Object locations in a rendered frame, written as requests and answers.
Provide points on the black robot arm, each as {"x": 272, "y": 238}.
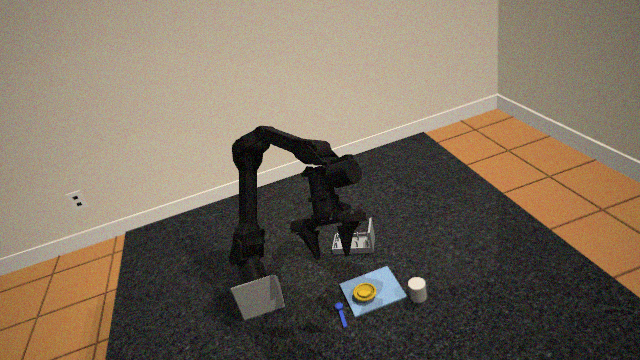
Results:
{"x": 247, "y": 151}

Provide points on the yellow plate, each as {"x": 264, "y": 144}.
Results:
{"x": 364, "y": 291}

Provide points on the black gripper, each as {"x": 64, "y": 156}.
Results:
{"x": 325, "y": 207}

